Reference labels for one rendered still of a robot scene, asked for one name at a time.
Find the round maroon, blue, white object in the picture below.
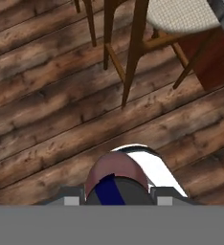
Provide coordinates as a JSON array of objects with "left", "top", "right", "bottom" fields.
[{"left": 84, "top": 144, "right": 189, "bottom": 207}]

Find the wooden stool with beige cushion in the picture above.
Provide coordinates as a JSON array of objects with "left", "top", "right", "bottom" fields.
[{"left": 102, "top": 0, "right": 222, "bottom": 110}]

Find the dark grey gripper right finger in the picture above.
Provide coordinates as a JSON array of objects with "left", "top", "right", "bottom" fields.
[{"left": 148, "top": 186, "right": 201, "bottom": 207}]

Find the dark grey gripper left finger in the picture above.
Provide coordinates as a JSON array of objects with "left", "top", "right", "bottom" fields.
[{"left": 44, "top": 186, "right": 86, "bottom": 207}]

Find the red-brown counter cabinet panel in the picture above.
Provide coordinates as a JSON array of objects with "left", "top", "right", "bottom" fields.
[{"left": 177, "top": 26, "right": 224, "bottom": 93}]

